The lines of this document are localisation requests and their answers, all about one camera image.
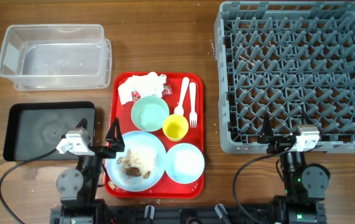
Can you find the white paper napkin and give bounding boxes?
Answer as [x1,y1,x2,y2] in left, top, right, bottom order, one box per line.
[118,72,167,105]

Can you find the grey dishwasher rack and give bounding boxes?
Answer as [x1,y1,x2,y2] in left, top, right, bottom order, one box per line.
[214,1,355,154]

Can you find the food scrap on tray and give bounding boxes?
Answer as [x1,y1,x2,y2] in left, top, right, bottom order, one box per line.
[108,180,116,190]

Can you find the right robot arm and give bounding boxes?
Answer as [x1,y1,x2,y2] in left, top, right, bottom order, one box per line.
[258,113,330,224]

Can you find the small light blue bowl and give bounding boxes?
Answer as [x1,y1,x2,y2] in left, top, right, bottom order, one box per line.
[165,143,205,184]

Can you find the white plastic fork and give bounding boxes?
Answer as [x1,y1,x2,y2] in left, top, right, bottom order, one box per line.
[189,82,197,128]

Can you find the red candy wrapper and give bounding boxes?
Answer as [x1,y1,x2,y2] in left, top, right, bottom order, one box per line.
[131,85,173,103]

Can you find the mint green bowl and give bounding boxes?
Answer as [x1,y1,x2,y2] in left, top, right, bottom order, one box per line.
[131,96,170,132]

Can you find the yellow plastic cup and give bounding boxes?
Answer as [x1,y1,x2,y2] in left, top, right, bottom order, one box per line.
[162,114,189,142]

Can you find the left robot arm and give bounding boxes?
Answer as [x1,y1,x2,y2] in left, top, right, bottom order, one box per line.
[50,118,125,224]

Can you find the white plastic spoon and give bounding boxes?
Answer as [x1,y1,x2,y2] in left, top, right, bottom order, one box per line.
[173,77,189,116]

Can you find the clear plastic waste bin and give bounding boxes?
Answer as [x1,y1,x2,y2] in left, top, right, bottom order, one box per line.
[0,24,112,91]

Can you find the red plastic serving tray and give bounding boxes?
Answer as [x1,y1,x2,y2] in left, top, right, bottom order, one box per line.
[103,72,204,199]

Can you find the black rectangular tray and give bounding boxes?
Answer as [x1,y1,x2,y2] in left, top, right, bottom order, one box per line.
[3,101,95,162]

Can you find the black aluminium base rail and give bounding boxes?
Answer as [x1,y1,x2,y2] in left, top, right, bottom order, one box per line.
[50,204,328,224]

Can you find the large light blue plate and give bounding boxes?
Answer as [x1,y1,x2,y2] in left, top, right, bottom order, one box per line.
[105,131,166,192]

